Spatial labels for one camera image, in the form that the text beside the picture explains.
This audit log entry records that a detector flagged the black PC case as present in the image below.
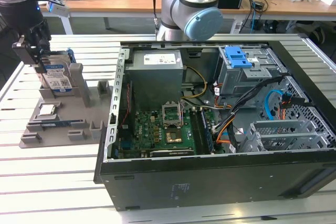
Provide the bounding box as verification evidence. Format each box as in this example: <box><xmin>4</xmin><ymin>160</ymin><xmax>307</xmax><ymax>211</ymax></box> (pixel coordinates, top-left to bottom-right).
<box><xmin>93</xmin><ymin>33</ymin><xmax>336</xmax><ymax>212</ymax></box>

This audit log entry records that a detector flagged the orange wire bundle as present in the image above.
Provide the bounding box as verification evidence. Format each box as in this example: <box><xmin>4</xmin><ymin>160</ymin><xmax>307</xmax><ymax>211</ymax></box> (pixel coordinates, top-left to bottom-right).
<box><xmin>215</xmin><ymin>126</ymin><xmax>237</xmax><ymax>146</ymax></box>

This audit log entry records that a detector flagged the blue data wire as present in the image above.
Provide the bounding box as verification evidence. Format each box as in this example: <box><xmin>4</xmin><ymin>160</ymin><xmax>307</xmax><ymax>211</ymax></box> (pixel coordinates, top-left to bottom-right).
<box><xmin>265</xmin><ymin>89</ymin><xmax>286</xmax><ymax>121</ymax></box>

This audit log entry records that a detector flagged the hard disk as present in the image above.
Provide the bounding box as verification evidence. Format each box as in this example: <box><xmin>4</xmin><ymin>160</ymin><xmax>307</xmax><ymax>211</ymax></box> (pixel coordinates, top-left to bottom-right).
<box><xmin>39</xmin><ymin>48</ymin><xmax>76</xmax><ymax>94</ymax></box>

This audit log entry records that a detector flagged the wooden desk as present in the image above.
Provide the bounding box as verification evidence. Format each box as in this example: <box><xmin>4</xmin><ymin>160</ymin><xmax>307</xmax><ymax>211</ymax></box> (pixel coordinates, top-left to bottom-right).
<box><xmin>39</xmin><ymin>0</ymin><xmax>336</xmax><ymax>35</ymax></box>

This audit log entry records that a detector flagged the RAM stick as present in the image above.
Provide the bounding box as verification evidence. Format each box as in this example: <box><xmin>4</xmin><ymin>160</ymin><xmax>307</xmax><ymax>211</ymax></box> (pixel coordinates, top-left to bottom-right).
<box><xmin>39</xmin><ymin>120</ymin><xmax>71</xmax><ymax>127</ymax></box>

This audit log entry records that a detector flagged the multicoloured power wire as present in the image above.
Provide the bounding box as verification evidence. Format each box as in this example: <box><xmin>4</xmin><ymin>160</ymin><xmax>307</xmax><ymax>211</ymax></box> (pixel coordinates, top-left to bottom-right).
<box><xmin>278</xmin><ymin>91</ymin><xmax>310</xmax><ymax>120</ymax></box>

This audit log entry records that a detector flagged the black graphics card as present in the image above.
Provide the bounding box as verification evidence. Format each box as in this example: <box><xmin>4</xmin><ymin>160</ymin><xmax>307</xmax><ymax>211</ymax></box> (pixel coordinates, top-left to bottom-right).
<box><xmin>149</xmin><ymin>148</ymin><xmax>196</xmax><ymax>156</ymax></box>

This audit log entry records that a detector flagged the grey power supply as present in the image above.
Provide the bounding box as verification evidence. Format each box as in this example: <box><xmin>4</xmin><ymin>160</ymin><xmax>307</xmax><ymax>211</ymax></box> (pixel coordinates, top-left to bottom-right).
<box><xmin>125</xmin><ymin>49</ymin><xmax>184</xmax><ymax>112</ymax></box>

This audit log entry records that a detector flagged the metal drive cage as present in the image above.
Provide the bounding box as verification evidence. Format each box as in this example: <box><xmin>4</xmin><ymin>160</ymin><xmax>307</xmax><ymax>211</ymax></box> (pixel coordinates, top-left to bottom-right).
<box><xmin>217</xmin><ymin>46</ymin><xmax>286</xmax><ymax>104</ymax></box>

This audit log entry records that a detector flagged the black RAM slot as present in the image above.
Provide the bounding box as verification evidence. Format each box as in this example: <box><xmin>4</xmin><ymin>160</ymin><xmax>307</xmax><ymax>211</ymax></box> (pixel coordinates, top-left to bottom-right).
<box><xmin>189</xmin><ymin>108</ymin><xmax>204</xmax><ymax>156</ymax></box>

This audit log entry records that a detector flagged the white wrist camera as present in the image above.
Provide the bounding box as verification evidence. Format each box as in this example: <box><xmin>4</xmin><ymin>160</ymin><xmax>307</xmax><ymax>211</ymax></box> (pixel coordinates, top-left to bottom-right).
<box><xmin>33</xmin><ymin>0</ymin><xmax>71</xmax><ymax>18</ymax></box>

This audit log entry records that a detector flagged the grey parts rack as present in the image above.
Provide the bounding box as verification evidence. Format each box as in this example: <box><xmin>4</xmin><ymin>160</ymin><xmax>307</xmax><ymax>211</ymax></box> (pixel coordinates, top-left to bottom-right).
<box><xmin>18</xmin><ymin>62</ymin><xmax>114</xmax><ymax>149</ymax></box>

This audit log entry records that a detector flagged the yellow black wire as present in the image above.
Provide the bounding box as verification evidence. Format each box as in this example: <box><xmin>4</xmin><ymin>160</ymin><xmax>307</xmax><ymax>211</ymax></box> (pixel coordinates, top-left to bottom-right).
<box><xmin>183</xmin><ymin>65</ymin><xmax>209</xmax><ymax>99</ymax></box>

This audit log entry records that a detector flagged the black cable bundle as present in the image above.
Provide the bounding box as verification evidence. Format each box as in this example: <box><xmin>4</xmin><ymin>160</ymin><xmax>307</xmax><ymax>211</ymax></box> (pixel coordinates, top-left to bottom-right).
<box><xmin>212</xmin><ymin>76</ymin><xmax>286</xmax><ymax>133</ymax></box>

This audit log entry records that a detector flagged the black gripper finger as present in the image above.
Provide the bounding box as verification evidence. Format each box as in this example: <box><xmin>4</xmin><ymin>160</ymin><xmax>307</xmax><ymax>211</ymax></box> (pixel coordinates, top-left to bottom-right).
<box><xmin>31</xmin><ymin>19</ymin><xmax>52</xmax><ymax>74</ymax></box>
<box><xmin>12</xmin><ymin>34</ymin><xmax>39</xmax><ymax>66</ymax></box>

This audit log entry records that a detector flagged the metal socket cover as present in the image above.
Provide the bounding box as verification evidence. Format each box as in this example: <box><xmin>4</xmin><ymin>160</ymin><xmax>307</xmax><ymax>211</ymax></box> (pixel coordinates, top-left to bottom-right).
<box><xmin>161</xmin><ymin>102</ymin><xmax>183</xmax><ymax>128</ymax></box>

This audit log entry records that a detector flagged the CPU socket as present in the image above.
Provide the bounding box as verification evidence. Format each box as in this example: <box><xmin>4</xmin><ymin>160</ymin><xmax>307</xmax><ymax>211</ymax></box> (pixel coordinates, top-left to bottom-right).
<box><xmin>164</xmin><ymin>129</ymin><xmax>184</xmax><ymax>145</ymax></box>

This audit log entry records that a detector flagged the silver CPU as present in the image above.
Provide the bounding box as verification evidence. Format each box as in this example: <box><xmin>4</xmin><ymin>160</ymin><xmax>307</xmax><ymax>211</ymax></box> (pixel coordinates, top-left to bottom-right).
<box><xmin>38</xmin><ymin>103</ymin><xmax>57</xmax><ymax>118</ymax></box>

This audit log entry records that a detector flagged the blue plastic latch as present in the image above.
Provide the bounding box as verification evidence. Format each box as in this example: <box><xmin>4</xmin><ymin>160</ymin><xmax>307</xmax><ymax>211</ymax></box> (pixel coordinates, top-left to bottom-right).
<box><xmin>225</xmin><ymin>46</ymin><xmax>253</xmax><ymax>70</ymax></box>

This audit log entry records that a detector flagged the green motherboard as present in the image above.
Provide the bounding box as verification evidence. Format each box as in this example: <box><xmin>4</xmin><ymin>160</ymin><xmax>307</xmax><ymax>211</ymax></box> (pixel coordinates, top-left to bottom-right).
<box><xmin>115</xmin><ymin>107</ymin><xmax>226</xmax><ymax>158</ymax></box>

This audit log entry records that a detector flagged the metal disk bay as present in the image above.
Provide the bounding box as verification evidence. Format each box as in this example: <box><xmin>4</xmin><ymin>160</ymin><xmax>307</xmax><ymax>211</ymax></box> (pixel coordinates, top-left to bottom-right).
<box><xmin>240</xmin><ymin>119</ymin><xmax>331</xmax><ymax>154</ymax></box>

